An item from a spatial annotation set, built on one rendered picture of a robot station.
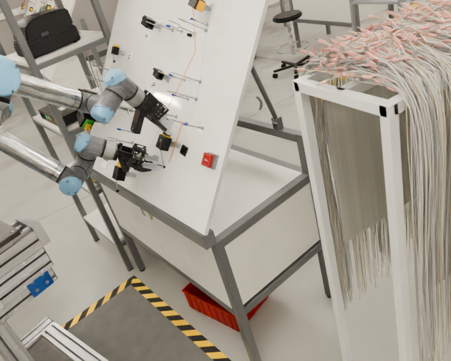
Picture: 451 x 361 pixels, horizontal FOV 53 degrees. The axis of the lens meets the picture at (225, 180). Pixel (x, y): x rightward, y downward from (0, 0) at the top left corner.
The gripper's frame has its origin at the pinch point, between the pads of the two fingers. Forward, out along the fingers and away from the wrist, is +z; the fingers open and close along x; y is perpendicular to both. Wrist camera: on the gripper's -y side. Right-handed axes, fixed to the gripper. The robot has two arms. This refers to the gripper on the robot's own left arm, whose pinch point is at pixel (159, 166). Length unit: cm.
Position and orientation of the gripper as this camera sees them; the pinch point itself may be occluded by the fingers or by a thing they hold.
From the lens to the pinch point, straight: 194.9
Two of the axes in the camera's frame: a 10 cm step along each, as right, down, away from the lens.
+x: 0.5, -8.9, 4.5
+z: 8.9, 2.5, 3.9
